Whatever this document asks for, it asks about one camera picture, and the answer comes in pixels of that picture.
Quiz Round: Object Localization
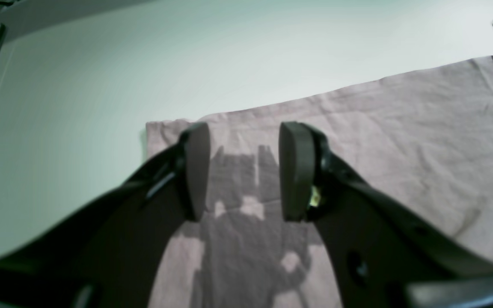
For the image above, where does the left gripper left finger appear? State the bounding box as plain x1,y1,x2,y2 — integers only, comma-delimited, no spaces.
0,122,211,308

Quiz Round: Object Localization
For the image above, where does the pink T-shirt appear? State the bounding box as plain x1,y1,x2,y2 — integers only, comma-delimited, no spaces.
148,55,493,308

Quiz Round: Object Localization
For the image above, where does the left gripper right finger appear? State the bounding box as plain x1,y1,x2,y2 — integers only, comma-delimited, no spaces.
279,121,493,308

